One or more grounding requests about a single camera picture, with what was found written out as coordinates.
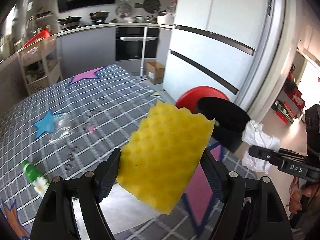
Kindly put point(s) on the clear plastic wrapper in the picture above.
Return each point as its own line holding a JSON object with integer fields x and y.
{"x": 63, "y": 128}

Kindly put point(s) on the cream plastic storage trolley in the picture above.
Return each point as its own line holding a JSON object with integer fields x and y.
{"x": 39, "y": 65}

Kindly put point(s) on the brown cardboard box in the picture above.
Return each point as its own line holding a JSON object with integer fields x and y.
{"x": 155, "y": 72}

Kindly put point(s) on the white tissue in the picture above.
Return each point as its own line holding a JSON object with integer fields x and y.
{"x": 253, "y": 135}

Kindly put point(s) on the white stick vacuum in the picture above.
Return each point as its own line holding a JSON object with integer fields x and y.
{"x": 135, "y": 66}

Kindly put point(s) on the black trash bin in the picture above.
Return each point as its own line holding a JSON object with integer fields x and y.
{"x": 230, "y": 120}

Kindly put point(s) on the checked grey blue tablecloth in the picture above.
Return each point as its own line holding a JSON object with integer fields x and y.
{"x": 105, "y": 111}

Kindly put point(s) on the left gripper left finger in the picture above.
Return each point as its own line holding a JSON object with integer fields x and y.
{"x": 55, "y": 218}

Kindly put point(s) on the dark cooking pot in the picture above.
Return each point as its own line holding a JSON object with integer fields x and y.
{"x": 98, "y": 17}

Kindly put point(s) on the green cap white bottle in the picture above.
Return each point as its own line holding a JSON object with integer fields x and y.
{"x": 38, "y": 180}

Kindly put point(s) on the black wok on stove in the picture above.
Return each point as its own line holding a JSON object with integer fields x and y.
{"x": 68, "y": 23}

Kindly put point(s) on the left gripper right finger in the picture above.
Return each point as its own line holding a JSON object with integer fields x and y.
{"x": 252, "y": 208}

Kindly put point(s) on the white refrigerator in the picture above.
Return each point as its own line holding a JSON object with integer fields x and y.
{"x": 228, "y": 45}

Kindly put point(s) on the red plastic basket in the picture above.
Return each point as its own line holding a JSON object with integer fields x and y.
{"x": 41, "y": 35}

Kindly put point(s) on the yellow foam sponge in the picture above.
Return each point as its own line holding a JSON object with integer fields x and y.
{"x": 158, "y": 162}

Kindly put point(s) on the black built-in oven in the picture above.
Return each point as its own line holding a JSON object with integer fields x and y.
{"x": 130, "y": 40}

